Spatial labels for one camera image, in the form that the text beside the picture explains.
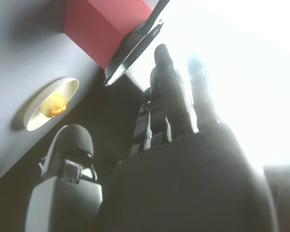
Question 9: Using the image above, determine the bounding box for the golden toy bread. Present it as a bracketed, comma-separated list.
[40, 92, 68, 118]

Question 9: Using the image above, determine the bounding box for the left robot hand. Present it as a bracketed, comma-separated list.
[24, 43, 281, 232]

